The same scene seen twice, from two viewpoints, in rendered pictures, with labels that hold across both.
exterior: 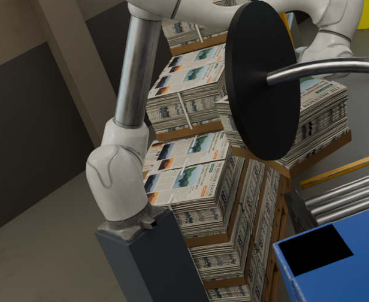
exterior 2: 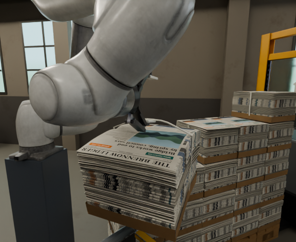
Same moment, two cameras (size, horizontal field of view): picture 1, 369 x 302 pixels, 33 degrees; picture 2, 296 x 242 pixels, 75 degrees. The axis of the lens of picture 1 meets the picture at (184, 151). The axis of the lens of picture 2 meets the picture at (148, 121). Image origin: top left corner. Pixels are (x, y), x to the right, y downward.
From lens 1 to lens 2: 186 cm
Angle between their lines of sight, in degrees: 45
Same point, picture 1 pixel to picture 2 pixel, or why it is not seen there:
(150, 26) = (74, 27)
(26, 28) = (215, 90)
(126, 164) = (27, 113)
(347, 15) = (108, 18)
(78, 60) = (228, 112)
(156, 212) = (35, 155)
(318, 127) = (128, 191)
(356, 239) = not seen: outside the picture
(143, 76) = not seen: hidden behind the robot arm
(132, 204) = (20, 139)
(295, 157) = (96, 198)
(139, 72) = not seen: hidden behind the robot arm
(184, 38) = (240, 108)
